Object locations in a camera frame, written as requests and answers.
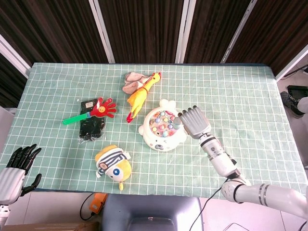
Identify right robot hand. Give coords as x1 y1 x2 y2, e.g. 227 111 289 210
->
179 105 210 140

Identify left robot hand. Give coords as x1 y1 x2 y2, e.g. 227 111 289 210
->
0 143 42 205

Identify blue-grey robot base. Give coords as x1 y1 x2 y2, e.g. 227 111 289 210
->
101 193 205 231

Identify white fishing game toy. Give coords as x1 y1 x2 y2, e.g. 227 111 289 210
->
138 99 188 152

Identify red hand clapper toy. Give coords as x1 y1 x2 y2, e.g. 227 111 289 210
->
63 97 117 125

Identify green checkered tablecloth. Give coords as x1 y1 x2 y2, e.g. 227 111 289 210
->
0 63 308 203

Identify yellow rubber chicken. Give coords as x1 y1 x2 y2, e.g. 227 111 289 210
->
127 71 162 124

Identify pink plush toy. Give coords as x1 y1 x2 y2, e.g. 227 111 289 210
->
122 72 151 94

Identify orange device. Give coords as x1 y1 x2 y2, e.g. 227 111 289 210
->
89 192 108 214

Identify yellow plush with striped hat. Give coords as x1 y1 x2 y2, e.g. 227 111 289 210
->
94 143 132 191

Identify dark brown partition panel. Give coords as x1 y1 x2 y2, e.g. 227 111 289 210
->
98 0 186 64
0 0 109 73
184 0 251 64
226 0 308 75
0 52 27 109

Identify black gloves in plastic bag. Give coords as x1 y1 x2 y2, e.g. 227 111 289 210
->
78 100 106 144

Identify dark sneaker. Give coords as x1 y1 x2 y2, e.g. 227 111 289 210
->
280 91 305 118

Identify black box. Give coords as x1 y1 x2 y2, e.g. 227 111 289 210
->
287 85 308 99

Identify grey trouser leg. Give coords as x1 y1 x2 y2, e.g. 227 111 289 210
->
297 97 308 116

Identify black cable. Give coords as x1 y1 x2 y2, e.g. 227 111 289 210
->
80 193 97 221
191 177 231 231

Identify white frame post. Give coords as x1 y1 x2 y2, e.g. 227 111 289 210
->
88 0 116 64
0 33 32 79
275 44 308 81
175 0 197 64
220 0 258 64

